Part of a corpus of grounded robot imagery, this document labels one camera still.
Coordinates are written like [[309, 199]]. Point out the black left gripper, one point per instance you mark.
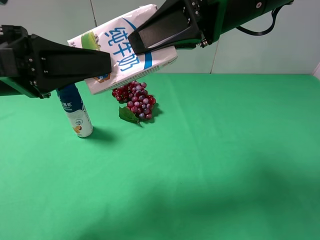
[[36, 68]]

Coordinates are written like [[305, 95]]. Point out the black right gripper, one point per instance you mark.
[[182, 24]]

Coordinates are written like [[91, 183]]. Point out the white blue milk carton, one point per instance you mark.
[[113, 37]]

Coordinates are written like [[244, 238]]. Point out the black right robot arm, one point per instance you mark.
[[240, 12]]

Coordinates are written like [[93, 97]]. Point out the blue white yogurt bottle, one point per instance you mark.
[[75, 109]]

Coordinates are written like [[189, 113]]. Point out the red grape bunch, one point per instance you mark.
[[138, 102]]

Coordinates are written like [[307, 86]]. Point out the green tablecloth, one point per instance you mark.
[[225, 157]]

